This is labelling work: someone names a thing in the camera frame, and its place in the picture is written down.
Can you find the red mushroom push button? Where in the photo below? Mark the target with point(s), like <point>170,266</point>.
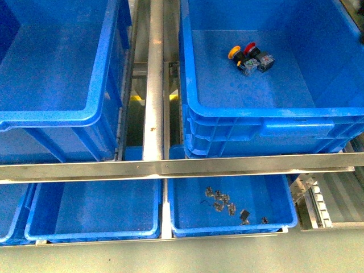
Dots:
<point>264,59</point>

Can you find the yellow mushroom push button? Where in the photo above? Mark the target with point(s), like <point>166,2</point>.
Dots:
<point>244,63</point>

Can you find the lower blue bin with parts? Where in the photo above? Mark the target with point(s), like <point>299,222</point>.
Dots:
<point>269,192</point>

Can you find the small metal parts pile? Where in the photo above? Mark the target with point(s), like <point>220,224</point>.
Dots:
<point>224,208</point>

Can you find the lower blue bin middle-left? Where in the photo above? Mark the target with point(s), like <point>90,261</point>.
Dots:
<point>95,211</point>

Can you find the blue target bin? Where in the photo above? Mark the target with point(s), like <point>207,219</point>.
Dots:
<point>310,101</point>

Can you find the blue source bin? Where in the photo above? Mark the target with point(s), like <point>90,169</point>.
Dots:
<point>62,66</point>

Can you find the lower blue bin far-left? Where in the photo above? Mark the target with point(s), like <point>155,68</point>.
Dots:
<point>16,202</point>

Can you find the metal centre divider rail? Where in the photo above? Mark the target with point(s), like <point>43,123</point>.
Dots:
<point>153,136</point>

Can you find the metal front shelf rail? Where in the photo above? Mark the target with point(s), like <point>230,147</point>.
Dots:
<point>166,169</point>

